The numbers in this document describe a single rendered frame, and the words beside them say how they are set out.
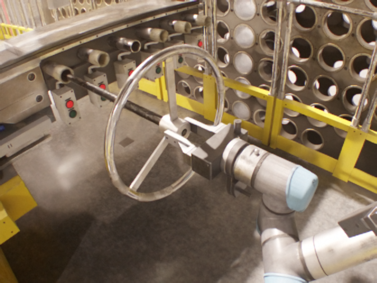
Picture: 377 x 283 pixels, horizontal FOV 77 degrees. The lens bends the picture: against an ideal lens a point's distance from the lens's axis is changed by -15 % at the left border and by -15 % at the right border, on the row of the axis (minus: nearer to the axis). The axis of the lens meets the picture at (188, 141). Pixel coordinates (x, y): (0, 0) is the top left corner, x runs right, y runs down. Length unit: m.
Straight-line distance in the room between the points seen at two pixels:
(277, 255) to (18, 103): 1.11
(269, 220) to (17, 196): 0.91
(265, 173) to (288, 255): 0.15
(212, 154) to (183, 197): 1.10
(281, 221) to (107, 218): 1.21
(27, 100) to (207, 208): 1.07
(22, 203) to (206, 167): 0.83
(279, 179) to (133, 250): 1.08
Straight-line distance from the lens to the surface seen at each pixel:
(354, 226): 0.35
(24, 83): 1.24
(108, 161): 0.54
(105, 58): 1.19
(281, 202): 0.51
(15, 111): 1.26
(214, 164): 0.52
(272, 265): 0.50
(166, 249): 1.42
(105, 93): 0.83
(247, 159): 0.51
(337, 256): 0.47
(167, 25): 1.53
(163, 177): 1.74
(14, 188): 1.12
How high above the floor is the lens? 1.23
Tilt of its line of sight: 38 degrees down
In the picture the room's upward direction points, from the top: 4 degrees counter-clockwise
